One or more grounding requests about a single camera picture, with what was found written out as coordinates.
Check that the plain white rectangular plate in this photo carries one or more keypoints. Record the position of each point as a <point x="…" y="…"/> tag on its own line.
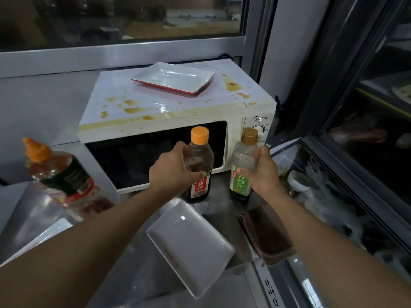
<point x="189" y="246"/>

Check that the clear bottle green label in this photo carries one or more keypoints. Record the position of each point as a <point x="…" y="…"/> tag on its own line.
<point x="242" y="157"/>

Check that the white microwave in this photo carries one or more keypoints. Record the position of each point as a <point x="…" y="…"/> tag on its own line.
<point x="128" y="89"/>

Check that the person's right forearm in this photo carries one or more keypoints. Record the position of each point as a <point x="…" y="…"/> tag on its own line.
<point x="346" y="259"/>

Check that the person's right hand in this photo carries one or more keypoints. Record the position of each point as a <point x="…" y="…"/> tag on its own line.
<point x="266" y="179"/>

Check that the large ketchup bottle orange cap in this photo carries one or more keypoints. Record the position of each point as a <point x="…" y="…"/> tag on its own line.
<point x="64" y="176"/>

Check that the white plate orange print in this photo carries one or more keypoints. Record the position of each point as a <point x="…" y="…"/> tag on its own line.
<point x="48" y="234"/>

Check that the person's left hand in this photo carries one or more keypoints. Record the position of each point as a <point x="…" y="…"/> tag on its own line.
<point x="170" y="176"/>

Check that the dark sauce bottle orange cap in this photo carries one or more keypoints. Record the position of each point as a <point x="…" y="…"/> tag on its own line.
<point x="200" y="157"/>

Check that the glass window aluminium frame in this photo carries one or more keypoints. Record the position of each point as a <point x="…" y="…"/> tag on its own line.
<point x="128" y="54"/>

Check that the brown cloth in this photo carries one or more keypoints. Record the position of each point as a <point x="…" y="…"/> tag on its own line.
<point x="269" y="234"/>

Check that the white bowl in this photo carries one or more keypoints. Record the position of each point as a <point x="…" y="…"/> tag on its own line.
<point x="297" y="181"/>

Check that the stainless steel table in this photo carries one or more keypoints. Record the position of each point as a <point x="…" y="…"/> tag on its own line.
<point x="218" y="218"/>

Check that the white rectangular plate red underside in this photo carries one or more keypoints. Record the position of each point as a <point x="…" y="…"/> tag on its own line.
<point x="173" y="76"/>

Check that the person's left forearm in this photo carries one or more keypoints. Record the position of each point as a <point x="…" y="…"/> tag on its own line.
<point x="80" y="259"/>

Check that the wooden kitchen counter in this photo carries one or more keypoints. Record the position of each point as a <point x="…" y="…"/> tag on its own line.
<point x="192" y="28"/>

